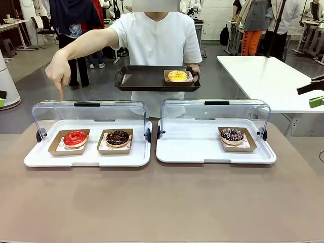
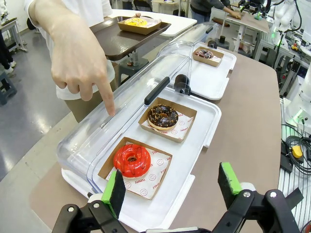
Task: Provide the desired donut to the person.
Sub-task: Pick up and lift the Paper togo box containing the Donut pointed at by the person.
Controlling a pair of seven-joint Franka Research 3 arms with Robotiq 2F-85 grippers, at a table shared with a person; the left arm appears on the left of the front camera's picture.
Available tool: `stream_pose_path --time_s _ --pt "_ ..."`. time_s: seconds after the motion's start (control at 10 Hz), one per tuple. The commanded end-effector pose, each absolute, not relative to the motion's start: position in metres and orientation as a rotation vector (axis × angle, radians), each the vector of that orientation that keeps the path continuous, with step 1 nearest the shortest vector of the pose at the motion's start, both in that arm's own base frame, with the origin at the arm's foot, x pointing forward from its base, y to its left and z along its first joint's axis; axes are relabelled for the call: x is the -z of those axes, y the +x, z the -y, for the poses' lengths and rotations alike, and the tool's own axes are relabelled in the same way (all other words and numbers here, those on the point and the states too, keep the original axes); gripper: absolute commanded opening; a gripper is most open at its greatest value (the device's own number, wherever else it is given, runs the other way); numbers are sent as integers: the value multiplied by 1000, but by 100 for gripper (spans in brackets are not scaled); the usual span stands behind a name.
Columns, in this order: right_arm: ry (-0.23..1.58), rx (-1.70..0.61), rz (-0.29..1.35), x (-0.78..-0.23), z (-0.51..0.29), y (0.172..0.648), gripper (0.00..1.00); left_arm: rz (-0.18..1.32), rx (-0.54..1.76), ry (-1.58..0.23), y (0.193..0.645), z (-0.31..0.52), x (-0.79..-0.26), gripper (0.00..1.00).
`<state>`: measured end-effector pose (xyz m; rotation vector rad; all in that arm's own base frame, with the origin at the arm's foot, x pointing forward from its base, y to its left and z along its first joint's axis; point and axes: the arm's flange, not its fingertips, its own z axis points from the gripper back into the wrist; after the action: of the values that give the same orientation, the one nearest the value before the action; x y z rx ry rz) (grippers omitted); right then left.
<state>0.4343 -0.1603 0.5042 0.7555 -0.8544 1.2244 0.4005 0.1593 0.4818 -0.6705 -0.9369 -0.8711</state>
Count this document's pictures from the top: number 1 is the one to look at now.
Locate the white background desk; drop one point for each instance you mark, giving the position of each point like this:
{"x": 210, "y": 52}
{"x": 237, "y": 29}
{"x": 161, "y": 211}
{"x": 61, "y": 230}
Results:
{"x": 12, "y": 24}

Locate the bystander in orange trousers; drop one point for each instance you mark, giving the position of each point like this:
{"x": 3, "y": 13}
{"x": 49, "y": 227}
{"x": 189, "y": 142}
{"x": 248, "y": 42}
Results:
{"x": 253, "y": 38}

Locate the red glazed donut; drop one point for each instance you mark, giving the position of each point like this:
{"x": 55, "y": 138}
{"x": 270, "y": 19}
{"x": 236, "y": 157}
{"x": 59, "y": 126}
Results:
{"x": 76, "y": 141}

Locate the white printed paper liner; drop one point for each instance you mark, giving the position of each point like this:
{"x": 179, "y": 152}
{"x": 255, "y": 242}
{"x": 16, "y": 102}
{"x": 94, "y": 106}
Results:
{"x": 246, "y": 144}
{"x": 102, "y": 148}
{"x": 191, "y": 79}
{"x": 61, "y": 148}

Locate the white side table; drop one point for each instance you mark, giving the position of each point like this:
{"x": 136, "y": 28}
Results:
{"x": 273, "y": 81}

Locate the chocolate glazed donut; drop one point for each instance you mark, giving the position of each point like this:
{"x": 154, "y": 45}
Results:
{"x": 117, "y": 141}

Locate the black camera pole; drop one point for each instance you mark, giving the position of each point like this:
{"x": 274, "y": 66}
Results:
{"x": 275, "y": 30}

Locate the bystander in navy jacket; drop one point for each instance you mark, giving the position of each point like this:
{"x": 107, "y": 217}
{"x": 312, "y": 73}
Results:
{"x": 73, "y": 15}

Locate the person in white shirt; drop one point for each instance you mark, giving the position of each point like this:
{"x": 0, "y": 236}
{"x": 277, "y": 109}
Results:
{"x": 157, "y": 43}

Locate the person's right forearm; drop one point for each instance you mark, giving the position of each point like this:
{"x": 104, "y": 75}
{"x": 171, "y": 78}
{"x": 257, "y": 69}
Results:
{"x": 88, "y": 41}

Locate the dark brown serving tray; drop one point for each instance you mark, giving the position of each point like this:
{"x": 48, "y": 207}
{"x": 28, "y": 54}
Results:
{"x": 141, "y": 78}

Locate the yellow sprinkled donut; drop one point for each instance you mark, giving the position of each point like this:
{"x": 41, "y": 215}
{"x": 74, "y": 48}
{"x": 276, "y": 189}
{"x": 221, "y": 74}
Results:
{"x": 177, "y": 78}

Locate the grey background workbench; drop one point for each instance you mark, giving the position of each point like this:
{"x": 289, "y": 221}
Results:
{"x": 312, "y": 25}

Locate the person's right hand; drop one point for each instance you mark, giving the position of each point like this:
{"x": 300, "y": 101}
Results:
{"x": 58, "y": 71}

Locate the brown cardboard donut tray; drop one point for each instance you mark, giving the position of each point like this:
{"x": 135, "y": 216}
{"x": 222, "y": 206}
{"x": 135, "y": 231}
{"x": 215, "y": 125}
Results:
{"x": 165, "y": 77}
{"x": 54, "y": 149}
{"x": 114, "y": 152}
{"x": 239, "y": 149}

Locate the black office chair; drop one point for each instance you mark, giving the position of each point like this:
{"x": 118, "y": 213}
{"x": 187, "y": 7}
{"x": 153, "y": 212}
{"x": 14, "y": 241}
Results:
{"x": 44, "y": 27}

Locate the white display tray base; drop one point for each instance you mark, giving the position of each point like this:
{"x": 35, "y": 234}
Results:
{"x": 215, "y": 157}
{"x": 93, "y": 160}

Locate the grey plastic stool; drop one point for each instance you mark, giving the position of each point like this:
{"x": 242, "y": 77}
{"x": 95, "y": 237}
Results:
{"x": 8, "y": 46}

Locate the white round pedestal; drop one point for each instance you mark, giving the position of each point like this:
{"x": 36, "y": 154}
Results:
{"x": 8, "y": 83}

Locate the bystander in white shirt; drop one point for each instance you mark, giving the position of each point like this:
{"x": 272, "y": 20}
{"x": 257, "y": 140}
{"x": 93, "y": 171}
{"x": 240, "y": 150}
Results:
{"x": 288, "y": 15}

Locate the bystander in red jacket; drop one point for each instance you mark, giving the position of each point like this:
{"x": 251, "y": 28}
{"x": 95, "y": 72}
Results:
{"x": 98, "y": 12}

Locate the clear hinged display lid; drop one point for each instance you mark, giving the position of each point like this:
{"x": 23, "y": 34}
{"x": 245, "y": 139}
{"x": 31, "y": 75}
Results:
{"x": 215, "y": 111}
{"x": 88, "y": 111}

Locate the black backpack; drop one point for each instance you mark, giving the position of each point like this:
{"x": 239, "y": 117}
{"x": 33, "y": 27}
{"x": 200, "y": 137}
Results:
{"x": 224, "y": 36}

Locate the chocolate sprinkle donut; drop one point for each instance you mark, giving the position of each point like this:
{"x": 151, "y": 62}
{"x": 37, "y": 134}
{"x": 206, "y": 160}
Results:
{"x": 231, "y": 139}

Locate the person's left hand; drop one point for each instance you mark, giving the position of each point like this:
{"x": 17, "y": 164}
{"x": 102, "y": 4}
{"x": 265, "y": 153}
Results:
{"x": 196, "y": 71}

